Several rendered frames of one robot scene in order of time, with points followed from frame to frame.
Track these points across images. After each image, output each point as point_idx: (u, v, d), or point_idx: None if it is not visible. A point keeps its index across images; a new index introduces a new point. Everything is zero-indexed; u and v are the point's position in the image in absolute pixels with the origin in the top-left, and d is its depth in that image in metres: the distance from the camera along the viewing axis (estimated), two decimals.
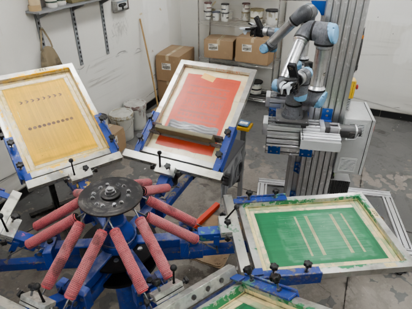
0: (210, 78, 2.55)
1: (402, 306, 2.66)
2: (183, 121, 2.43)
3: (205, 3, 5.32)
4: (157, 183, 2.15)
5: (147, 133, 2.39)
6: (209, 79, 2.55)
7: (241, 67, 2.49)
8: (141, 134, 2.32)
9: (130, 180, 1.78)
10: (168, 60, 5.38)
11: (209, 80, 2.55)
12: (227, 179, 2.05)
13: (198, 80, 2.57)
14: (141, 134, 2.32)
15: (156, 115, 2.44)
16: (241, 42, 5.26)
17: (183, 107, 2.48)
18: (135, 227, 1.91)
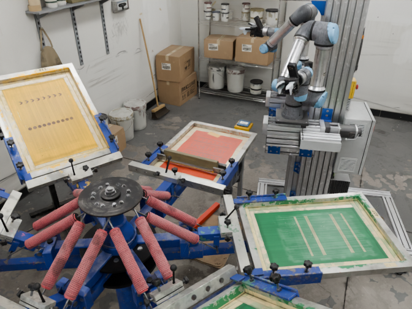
0: (216, 135, 2.92)
1: (402, 306, 2.66)
2: None
3: (205, 3, 5.32)
4: (160, 186, 2.19)
5: (154, 157, 2.54)
6: (215, 135, 2.91)
7: (244, 130, 2.91)
8: (151, 152, 2.48)
9: (130, 180, 1.78)
10: (168, 60, 5.38)
11: (215, 135, 2.91)
12: (230, 189, 2.15)
13: (205, 134, 2.92)
14: (150, 152, 2.48)
15: (165, 147, 2.66)
16: (241, 42, 5.26)
17: (189, 148, 2.74)
18: (135, 227, 1.91)
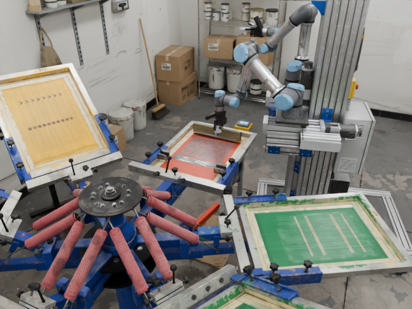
0: None
1: (402, 306, 2.66)
2: (188, 156, 2.64)
3: (205, 3, 5.32)
4: (160, 186, 2.19)
5: (154, 157, 2.54)
6: None
7: (244, 130, 2.91)
8: (151, 152, 2.48)
9: (130, 180, 1.78)
10: (168, 60, 5.38)
11: None
12: (230, 189, 2.15)
13: None
14: (150, 152, 2.48)
15: (165, 147, 2.66)
16: (241, 42, 5.26)
17: None
18: (135, 227, 1.91)
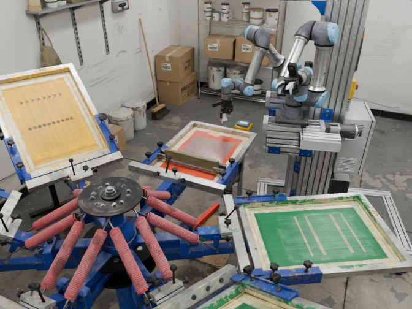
0: (216, 135, 2.92)
1: (402, 306, 2.66)
2: None
3: (205, 3, 5.32)
4: (160, 186, 2.19)
5: (154, 157, 2.54)
6: (215, 135, 2.91)
7: (244, 130, 2.91)
8: (151, 152, 2.48)
9: (130, 180, 1.78)
10: (168, 60, 5.38)
11: (215, 135, 2.91)
12: (230, 189, 2.15)
13: (205, 134, 2.92)
14: (150, 152, 2.48)
15: (165, 147, 2.66)
16: (241, 42, 5.26)
17: None
18: (135, 227, 1.91)
